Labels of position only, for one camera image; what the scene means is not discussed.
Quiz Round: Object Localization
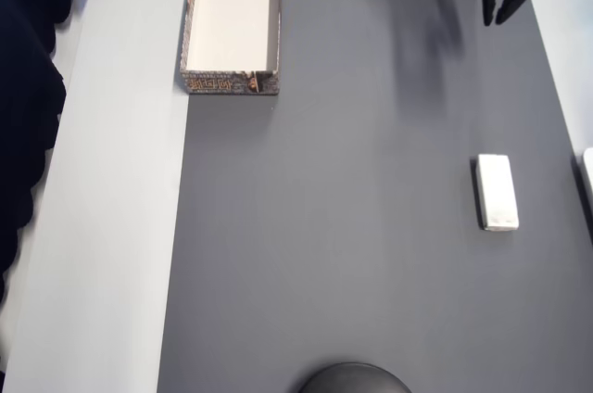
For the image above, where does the white rectangular block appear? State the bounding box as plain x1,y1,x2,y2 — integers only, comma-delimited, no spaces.
476,153,521,233

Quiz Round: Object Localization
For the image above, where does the patterned open cardboard box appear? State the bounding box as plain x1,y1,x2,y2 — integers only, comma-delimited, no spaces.
179,0,284,97

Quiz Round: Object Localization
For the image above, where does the grey desk mat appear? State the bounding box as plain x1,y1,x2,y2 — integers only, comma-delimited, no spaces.
155,0,593,393

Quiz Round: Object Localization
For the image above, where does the dark blue curtain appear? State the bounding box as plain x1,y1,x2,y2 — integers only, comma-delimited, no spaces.
0,0,106,366

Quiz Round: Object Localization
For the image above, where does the black round-base camera stand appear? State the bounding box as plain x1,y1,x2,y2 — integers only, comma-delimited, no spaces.
296,361,413,393

